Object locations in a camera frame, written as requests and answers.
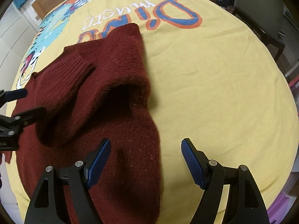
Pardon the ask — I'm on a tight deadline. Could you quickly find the white wardrobe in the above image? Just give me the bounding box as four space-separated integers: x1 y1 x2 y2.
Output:
0 4 36 90

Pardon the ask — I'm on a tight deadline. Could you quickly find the dark red knit sweater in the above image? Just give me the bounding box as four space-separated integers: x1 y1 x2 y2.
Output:
5 23 161 223

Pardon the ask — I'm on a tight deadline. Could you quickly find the grey green chair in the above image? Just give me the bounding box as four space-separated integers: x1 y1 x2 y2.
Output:
233 0 285 61

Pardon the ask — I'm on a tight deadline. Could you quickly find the yellow dinosaur print bedspread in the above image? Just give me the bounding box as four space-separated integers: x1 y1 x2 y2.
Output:
6 0 298 223

